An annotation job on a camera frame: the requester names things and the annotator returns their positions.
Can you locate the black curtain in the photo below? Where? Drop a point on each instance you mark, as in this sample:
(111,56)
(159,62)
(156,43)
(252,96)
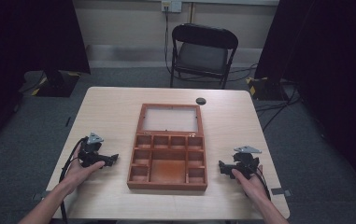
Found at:
(325,77)
(26,62)

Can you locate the grey table bracket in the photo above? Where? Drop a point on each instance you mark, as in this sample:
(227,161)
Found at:
(281,191)
(40,196)

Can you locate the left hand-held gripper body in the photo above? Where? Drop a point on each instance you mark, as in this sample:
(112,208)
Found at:
(90,151)

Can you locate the black table grommet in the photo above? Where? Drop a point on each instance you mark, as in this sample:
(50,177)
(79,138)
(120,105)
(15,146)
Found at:
(201,100)

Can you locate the black stand base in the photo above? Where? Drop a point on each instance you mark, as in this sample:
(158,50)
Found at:
(264,88)
(57,83)

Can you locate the person's right hand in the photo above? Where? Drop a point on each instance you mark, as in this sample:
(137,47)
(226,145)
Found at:
(249,185)

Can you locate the wooden compartment box with lid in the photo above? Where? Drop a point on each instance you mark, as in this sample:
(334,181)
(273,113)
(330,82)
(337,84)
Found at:
(168,149)

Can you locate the person's left hand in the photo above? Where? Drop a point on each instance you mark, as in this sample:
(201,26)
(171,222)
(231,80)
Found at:
(79,172)

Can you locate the white wall outlet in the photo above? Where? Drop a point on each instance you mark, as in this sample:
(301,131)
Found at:
(171,5)

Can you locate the black folding chair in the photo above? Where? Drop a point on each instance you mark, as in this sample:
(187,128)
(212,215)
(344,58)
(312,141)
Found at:
(202,54)

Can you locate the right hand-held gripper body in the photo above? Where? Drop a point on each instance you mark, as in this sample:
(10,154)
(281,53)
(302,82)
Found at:
(246,161)

